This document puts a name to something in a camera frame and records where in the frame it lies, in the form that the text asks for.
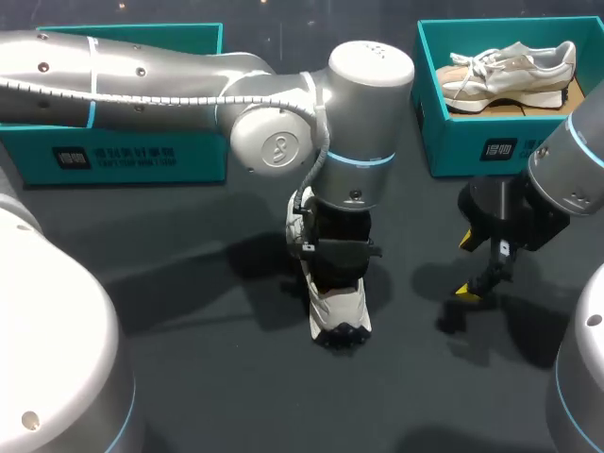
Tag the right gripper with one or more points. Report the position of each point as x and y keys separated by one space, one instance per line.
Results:
x=512 y=207

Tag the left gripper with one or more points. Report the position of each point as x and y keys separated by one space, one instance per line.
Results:
x=340 y=255

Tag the white shoe with black sole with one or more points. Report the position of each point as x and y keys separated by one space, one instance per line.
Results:
x=330 y=311

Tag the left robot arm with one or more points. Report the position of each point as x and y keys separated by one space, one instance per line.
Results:
x=141 y=89

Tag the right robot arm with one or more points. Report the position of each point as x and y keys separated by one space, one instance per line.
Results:
x=573 y=165

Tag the beige and white sneaker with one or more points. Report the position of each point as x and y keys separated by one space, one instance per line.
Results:
x=505 y=75

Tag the teal box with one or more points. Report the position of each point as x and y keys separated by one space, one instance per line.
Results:
x=118 y=156
x=453 y=141

